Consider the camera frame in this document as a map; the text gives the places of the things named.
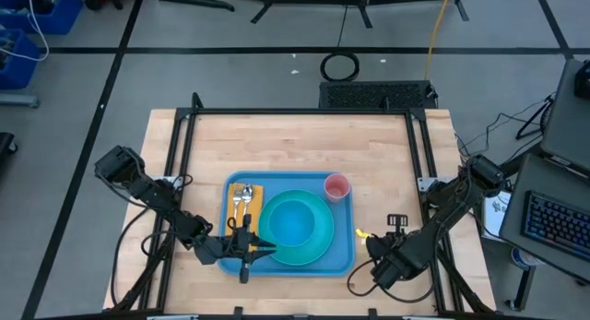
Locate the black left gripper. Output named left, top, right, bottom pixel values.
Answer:
left=193, top=213, right=278, bottom=267

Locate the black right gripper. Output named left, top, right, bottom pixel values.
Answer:
left=365, top=231, right=410, bottom=269

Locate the teal plate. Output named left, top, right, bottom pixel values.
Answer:
left=257, top=188, right=336, bottom=267

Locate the blue bowl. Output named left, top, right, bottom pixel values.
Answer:
left=267, top=198, right=317, bottom=249

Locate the orange-yellow cloth napkin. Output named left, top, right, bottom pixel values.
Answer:
left=225, top=182, right=266, bottom=255

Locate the spoon with orange handle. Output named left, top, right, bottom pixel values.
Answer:
left=242, top=183, right=254, bottom=222

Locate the fork with orange handle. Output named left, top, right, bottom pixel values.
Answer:
left=231, top=184, right=244, bottom=224

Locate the pink cup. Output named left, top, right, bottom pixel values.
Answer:
left=323, top=172, right=352, bottom=205

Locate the blue plastic tray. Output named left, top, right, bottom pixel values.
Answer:
left=217, top=170, right=358, bottom=279

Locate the white printed paper sheet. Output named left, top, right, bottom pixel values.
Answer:
left=481, top=194, right=513, bottom=243

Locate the black perforated metal case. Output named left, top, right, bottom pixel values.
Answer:
left=318, top=79, right=440, bottom=112

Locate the white tape roll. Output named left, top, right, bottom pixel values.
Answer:
left=510, top=247, right=546, bottom=271

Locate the grey desk with keyboard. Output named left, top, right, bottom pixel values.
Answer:
left=499, top=152, right=590, bottom=284

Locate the black backlit keyboard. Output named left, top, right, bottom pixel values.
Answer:
left=520, top=190, right=590, bottom=262

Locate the black device on desk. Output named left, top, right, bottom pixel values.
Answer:
left=573, top=72, right=590, bottom=101

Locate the black chair base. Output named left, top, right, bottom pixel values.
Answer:
left=0, top=131, right=19, bottom=167

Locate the grey shelf base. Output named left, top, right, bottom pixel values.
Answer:
left=0, top=92, right=41, bottom=109

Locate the blue plastic storage bin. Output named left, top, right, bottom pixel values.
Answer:
left=0, top=0, right=85, bottom=36
left=0, top=28, right=43, bottom=90

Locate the black metal table frame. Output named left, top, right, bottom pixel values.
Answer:
left=103, top=91, right=499, bottom=320

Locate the coiled black cable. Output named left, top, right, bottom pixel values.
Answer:
left=319, top=51, right=361, bottom=83

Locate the yellow cable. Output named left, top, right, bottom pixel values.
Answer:
left=423, top=0, right=455, bottom=81

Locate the white cable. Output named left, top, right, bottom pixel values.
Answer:
left=0, top=0, right=50, bottom=63

